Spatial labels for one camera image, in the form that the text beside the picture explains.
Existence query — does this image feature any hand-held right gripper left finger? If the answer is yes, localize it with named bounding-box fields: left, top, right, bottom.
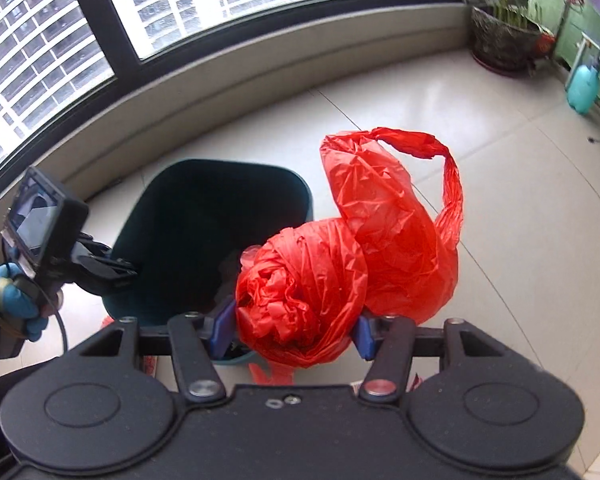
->
left=77, top=296, right=238, bottom=403

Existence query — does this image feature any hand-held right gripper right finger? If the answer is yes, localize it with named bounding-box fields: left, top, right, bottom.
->
left=352, top=310, right=508, bottom=403

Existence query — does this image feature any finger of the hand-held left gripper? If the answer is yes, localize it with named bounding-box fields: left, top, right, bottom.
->
left=79, top=231, right=115, bottom=259
left=76, top=256, right=141, bottom=287

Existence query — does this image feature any teal plastic trash bin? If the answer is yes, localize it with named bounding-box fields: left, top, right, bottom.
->
left=101, top=158, right=315, bottom=366

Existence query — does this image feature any red plastic bag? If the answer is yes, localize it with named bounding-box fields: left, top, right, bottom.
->
left=235, top=126, right=465, bottom=386

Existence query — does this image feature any person's left hand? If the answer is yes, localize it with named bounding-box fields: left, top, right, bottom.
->
left=0, top=262, right=49, bottom=343

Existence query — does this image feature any black framed window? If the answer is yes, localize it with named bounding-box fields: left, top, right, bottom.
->
left=0, top=0, right=461, bottom=201

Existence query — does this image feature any dark plant pot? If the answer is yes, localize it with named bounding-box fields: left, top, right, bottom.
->
left=469, top=0, right=556, bottom=77

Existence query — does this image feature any teal plastic bottle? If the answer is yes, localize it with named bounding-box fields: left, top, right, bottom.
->
left=566, top=57, right=600, bottom=116

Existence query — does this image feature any green painted panel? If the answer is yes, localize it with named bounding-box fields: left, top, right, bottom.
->
left=530, top=0, right=600, bottom=126

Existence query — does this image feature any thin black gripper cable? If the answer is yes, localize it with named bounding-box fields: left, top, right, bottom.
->
left=42, top=295, right=70, bottom=358

